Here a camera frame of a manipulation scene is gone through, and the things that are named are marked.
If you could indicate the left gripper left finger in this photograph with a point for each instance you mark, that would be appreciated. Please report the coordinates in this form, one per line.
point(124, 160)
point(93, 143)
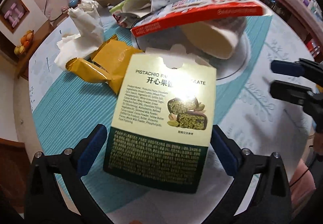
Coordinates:
point(44, 202)

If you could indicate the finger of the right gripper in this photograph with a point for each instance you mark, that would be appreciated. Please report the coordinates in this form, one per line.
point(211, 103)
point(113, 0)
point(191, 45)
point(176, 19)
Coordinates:
point(301, 68)
point(299, 95)

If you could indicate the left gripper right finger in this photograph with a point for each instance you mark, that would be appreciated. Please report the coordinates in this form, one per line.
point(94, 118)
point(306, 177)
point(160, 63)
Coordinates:
point(271, 201)

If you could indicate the green pistachio chocolate box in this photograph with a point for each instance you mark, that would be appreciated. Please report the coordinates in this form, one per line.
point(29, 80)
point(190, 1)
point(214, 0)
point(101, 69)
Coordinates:
point(161, 127)

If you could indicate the white paper bowl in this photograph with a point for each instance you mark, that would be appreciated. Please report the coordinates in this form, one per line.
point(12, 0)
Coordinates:
point(218, 38)

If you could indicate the red white snack box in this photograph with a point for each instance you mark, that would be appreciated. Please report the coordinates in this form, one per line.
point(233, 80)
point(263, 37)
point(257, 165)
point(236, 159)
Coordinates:
point(190, 11)

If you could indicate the yellow snack wrapper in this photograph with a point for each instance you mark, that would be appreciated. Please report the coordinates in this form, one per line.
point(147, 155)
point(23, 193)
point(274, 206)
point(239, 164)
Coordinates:
point(107, 65)

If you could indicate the white plate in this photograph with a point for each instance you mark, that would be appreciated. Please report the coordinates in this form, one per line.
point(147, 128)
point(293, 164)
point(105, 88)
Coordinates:
point(227, 69)

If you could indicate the wooden tv cabinet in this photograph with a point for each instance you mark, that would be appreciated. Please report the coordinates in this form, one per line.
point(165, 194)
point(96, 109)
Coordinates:
point(21, 62)

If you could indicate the fruit bowl with oranges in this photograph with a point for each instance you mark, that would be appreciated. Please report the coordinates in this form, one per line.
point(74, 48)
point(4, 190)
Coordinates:
point(25, 43)

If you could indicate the white crumpled tissue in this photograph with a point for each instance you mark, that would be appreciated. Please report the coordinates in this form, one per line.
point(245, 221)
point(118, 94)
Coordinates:
point(90, 34)

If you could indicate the pink dumbbells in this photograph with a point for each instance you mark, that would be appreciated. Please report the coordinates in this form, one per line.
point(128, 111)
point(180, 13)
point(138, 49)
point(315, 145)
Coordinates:
point(14, 14)

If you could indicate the green white snack packet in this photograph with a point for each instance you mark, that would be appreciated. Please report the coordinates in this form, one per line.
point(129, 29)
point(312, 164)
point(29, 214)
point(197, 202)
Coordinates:
point(128, 12)

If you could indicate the blue round figurine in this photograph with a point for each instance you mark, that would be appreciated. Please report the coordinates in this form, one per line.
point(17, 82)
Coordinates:
point(72, 3)

